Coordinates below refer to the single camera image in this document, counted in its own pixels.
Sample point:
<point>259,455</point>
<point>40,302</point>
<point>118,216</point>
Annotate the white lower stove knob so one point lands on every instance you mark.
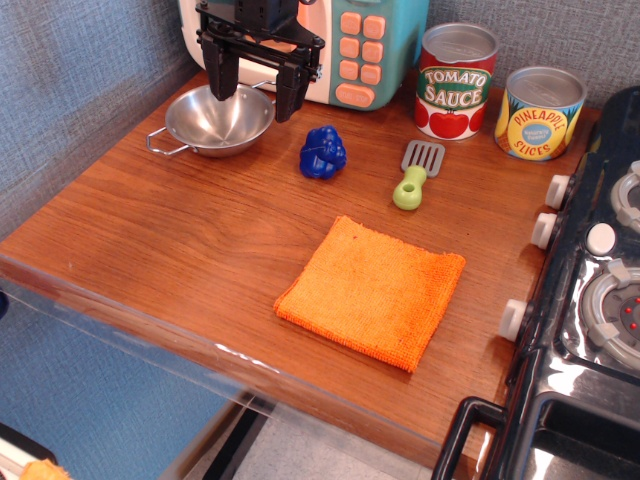
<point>511,319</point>

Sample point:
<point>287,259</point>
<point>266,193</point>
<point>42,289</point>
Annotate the white upper stove knob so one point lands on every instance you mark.
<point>556,191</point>

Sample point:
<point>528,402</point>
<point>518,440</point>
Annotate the black toy stove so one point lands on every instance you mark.
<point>572,405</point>

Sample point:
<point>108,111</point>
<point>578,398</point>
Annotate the silver metal bowl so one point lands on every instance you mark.
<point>214,128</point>

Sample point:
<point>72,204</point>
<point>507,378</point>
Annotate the blue plastic toy pepper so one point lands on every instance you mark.
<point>323,153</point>

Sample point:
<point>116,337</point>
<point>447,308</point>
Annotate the teal toy microwave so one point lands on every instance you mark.
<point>369,47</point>

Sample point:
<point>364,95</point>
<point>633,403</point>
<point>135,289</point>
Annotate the pineapple slices can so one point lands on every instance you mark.
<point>539,112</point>

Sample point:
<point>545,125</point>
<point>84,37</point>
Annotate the white middle stove knob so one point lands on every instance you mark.
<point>543,229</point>

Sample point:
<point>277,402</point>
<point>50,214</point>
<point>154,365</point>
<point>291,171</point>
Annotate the white stove knob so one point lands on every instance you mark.
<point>511,319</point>
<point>543,229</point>
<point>556,191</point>

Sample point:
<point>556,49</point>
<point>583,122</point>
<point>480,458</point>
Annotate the orange cloth at corner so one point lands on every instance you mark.
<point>43,470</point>

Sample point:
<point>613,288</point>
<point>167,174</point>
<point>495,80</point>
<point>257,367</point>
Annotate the green handled toy spatula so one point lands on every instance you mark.
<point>422,160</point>

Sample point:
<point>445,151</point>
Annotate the black oven door handle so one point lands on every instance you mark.
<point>471,411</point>

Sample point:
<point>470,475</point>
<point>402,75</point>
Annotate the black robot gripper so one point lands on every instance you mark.
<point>264,32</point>

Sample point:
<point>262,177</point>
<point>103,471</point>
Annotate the tomato sauce can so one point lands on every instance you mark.
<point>454,78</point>

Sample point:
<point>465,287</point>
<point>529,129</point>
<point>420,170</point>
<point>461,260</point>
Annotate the orange towel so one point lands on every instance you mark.
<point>373,293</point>

